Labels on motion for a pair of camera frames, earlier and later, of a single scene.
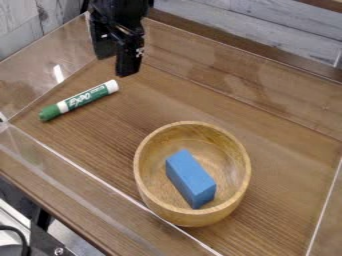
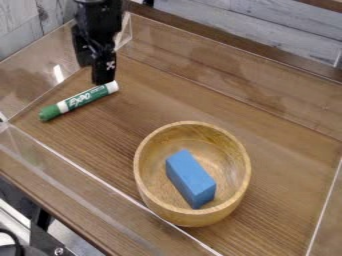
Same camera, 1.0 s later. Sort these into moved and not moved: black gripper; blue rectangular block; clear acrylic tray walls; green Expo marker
Moved: black gripper
Not moved: clear acrylic tray walls; blue rectangular block; green Expo marker
